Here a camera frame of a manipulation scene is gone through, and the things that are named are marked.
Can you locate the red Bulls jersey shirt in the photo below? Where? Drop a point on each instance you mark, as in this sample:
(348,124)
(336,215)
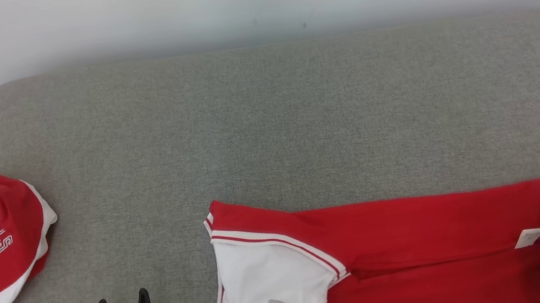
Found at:
(423,230)

